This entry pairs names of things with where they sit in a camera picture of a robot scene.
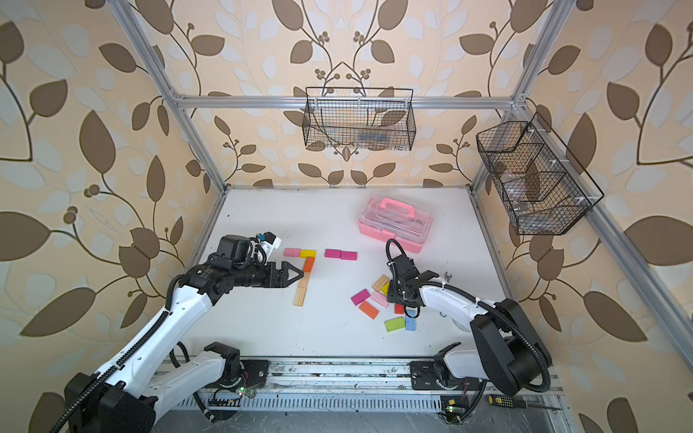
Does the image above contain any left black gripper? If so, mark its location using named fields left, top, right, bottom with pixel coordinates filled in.
left=230, top=261, right=303, bottom=290

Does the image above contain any natural wood block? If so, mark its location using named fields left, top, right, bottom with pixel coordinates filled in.
left=298, top=272, right=310, bottom=290
left=372, top=275, right=390, bottom=292
left=293, top=287, right=307, bottom=307

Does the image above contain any orange block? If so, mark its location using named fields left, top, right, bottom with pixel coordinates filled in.
left=302, top=257, right=315, bottom=274
left=358, top=301, right=380, bottom=320

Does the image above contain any magenta block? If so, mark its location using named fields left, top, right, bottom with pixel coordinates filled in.
left=351, top=289, right=371, bottom=306
left=340, top=251, right=358, bottom=261
left=324, top=249, right=342, bottom=259

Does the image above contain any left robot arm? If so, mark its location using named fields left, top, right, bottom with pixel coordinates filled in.
left=52, top=232, right=305, bottom=432

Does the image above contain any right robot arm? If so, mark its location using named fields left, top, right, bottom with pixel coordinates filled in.
left=387, top=254, right=552, bottom=424

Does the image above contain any natural wood block in pile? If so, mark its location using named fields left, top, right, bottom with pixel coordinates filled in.
left=372, top=275, right=390, bottom=292

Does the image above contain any pink block in row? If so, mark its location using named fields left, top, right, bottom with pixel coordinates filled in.
left=283, top=248, right=301, bottom=257

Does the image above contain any light pink block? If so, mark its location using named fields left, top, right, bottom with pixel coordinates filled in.
left=370, top=290, right=389, bottom=308

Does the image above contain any blue block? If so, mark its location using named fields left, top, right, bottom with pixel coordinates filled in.
left=404, top=317, right=416, bottom=332

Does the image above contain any green block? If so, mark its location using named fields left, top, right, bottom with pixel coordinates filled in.
left=384, top=317, right=406, bottom=333

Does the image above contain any pink plastic storage box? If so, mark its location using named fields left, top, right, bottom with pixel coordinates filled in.
left=358, top=196, right=433, bottom=254

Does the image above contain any white tape roll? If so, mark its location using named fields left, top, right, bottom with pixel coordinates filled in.
left=451, top=317, right=471, bottom=333

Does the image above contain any yellow black screwdriver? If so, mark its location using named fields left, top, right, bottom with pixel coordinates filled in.
left=488, top=394, right=561, bottom=411

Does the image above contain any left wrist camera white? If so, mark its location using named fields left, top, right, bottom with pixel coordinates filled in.
left=256, top=232, right=282, bottom=255

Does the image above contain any right black wire basket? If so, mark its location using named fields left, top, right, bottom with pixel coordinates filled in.
left=476, top=113, right=605, bottom=236

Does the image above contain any black wire basket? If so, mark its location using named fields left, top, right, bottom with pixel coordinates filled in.
left=301, top=86, right=417, bottom=151
left=476, top=113, right=605, bottom=236

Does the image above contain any back black wire basket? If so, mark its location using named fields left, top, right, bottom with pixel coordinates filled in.
left=301, top=86, right=417, bottom=151

